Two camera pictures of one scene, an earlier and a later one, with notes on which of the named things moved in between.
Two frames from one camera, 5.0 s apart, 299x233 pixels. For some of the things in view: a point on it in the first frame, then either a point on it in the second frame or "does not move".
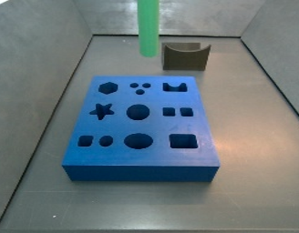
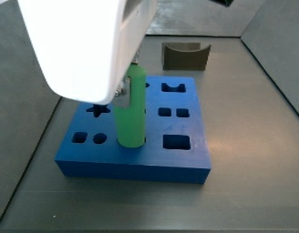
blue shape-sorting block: x=142 y=131 does not move
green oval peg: x=148 y=27 to x=129 y=118
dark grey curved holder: x=184 y=55 does not move
